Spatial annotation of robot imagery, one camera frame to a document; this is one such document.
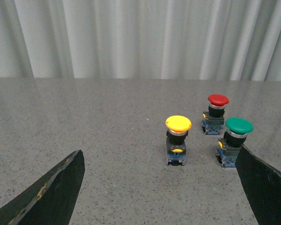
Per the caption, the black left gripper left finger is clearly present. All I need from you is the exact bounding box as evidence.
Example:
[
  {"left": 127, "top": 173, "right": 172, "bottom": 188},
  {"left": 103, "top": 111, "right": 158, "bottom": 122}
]
[{"left": 0, "top": 150, "right": 85, "bottom": 225}]

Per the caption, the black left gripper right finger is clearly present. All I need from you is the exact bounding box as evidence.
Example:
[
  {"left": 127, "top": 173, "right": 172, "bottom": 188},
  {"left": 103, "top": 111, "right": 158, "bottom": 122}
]
[{"left": 236, "top": 146, "right": 281, "bottom": 225}]

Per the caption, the yellow mushroom push button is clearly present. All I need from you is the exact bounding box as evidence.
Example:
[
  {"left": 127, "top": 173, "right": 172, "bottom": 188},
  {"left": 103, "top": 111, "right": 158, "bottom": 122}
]
[{"left": 165, "top": 115, "right": 192, "bottom": 165}]

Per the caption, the green mushroom push button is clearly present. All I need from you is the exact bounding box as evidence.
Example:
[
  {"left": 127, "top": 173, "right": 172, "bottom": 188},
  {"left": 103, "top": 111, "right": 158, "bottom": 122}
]
[{"left": 216, "top": 117, "right": 253, "bottom": 168}]

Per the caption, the red mushroom push button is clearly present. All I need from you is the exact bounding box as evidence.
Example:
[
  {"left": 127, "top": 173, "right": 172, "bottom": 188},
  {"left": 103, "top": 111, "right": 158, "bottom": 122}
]
[{"left": 202, "top": 94, "right": 229, "bottom": 135}]

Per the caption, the white pleated curtain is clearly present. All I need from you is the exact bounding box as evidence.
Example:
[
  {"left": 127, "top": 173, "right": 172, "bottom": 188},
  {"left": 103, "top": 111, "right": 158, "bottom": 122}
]
[{"left": 0, "top": 0, "right": 281, "bottom": 81}]

